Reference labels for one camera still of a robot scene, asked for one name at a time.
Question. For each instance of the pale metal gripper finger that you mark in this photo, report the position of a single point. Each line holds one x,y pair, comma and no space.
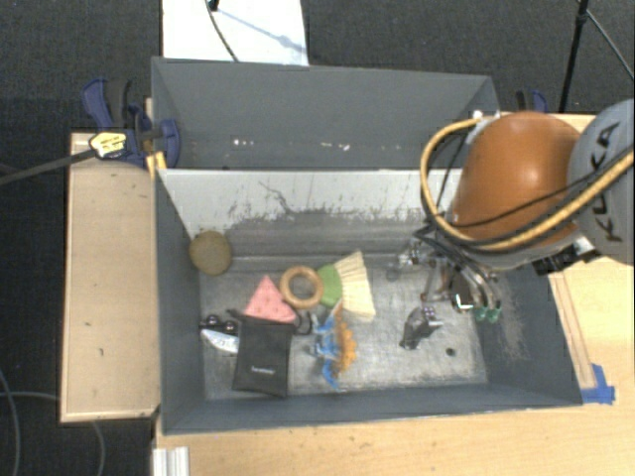
408,260
416,330

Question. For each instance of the green brush with pale bristles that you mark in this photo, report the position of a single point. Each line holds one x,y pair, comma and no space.
354,285

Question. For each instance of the orange knobbly toy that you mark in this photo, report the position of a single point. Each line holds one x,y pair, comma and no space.
345,346

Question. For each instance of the blue plastic toy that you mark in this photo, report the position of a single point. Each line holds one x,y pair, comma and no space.
325,347

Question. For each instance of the grey metal bin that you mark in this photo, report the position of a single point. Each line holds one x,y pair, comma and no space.
317,206

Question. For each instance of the pink triangular sponge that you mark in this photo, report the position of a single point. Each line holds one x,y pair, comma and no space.
268,303

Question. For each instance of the black cloth pouch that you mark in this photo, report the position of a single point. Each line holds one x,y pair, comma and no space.
262,357

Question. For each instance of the brown round ball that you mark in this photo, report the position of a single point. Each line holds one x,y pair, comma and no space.
211,252

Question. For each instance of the pale wood board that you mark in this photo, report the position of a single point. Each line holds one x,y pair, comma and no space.
111,275

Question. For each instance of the black cylinder on white bracket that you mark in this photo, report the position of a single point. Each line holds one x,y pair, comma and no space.
560,258

